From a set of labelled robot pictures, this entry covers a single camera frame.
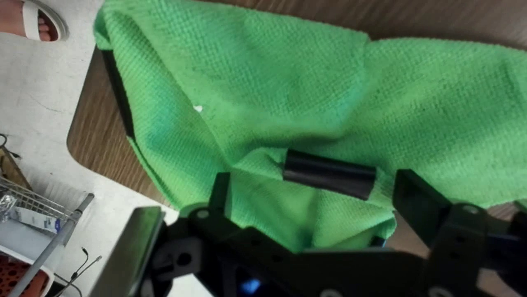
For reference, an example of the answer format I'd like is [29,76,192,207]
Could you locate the red plastic basket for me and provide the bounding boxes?
[0,251,54,297]

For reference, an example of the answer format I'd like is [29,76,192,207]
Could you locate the foot in white sandal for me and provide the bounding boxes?
[0,0,70,43]

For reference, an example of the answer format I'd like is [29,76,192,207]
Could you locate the thin black floor cable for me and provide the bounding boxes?
[52,246,103,297]

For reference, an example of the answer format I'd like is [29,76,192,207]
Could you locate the white blue small box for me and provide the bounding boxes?
[4,203,62,236]

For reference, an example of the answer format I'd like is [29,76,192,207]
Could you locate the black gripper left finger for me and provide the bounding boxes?
[205,170,231,220]

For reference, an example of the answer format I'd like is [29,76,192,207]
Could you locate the metal wire cart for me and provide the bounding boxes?
[0,174,96,297]

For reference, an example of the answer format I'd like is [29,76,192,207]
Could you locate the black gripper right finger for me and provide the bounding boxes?
[391,167,454,251]

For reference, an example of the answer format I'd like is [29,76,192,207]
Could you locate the green microfiber towel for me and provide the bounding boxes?
[91,0,527,256]

